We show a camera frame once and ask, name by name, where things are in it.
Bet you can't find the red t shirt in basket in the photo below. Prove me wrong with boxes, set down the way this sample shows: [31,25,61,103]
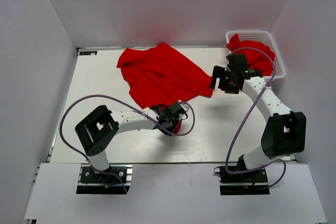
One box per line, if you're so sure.
[226,34,276,76]

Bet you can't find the red t shirt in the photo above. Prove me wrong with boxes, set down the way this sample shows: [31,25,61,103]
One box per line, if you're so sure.
[226,34,276,76]
[116,41,214,134]

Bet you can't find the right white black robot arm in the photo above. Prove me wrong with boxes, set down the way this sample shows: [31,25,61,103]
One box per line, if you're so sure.
[210,66,307,182]

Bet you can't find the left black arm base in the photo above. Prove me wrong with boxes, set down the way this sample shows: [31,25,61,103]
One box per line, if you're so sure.
[76,165,132,195]

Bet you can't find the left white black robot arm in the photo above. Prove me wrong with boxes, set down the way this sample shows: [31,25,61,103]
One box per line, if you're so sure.
[75,102,188,182]

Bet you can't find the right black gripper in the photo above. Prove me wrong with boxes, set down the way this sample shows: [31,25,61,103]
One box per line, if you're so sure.
[208,66,239,94]

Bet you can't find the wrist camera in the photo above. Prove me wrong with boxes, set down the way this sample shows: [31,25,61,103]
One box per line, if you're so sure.
[149,101,189,122]
[226,54,263,79]

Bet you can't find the white plastic basket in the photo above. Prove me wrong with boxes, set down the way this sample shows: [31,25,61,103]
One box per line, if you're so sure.
[225,30,286,80]

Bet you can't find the dark label sticker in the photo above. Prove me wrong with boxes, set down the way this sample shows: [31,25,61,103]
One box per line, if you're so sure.
[79,51,98,56]

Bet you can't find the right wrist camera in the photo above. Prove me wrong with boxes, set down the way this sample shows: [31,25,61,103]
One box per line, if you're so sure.
[226,54,263,79]

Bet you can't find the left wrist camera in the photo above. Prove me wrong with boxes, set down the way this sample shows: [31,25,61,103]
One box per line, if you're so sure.
[149,101,189,122]

